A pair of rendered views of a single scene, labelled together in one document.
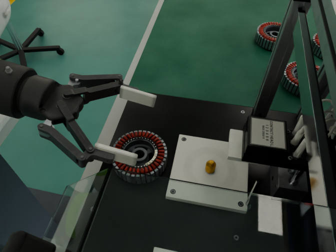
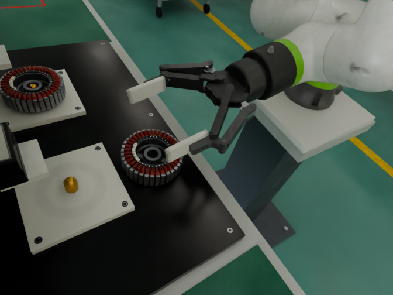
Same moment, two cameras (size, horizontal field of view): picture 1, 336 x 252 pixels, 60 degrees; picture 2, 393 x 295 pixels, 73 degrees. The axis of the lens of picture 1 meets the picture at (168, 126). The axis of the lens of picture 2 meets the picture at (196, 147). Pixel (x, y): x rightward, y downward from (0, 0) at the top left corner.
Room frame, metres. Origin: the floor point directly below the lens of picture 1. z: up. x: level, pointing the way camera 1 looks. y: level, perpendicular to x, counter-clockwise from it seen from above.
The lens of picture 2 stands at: (0.55, -0.15, 1.18)
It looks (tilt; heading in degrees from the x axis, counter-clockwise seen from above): 48 degrees down; 124
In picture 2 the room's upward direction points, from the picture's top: 17 degrees clockwise
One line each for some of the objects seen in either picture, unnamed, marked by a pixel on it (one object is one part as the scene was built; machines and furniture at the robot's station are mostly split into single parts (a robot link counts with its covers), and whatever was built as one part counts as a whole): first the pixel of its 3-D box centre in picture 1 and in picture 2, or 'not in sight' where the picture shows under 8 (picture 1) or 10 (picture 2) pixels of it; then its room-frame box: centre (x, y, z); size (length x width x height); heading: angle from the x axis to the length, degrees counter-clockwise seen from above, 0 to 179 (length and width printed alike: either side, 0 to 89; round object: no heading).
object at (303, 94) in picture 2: not in sight; (321, 79); (0.39, 0.63, 0.80); 0.26 x 0.15 x 0.06; 86
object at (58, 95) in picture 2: not in sight; (33, 88); (0.06, -0.04, 0.80); 0.11 x 0.11 x 0.04
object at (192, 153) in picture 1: (209, 170); (72, 189); (0.30, -0.08, 0.78); 0.15 x 0.15 x 0.01; 79
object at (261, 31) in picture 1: (274, 36); not in sight; (0.77, -0.33, 0.77); 0.11 x 0.11 x 0.04
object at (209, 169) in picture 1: (210, 165); (70, 183); (0.30, -0.08, 0.80); 0.02 x 0.02 x 0.03
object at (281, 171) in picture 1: (287, 178); not in sight; (0.27, -0.23, 0.80); 0.08 x 0.05 x 0.06; 169
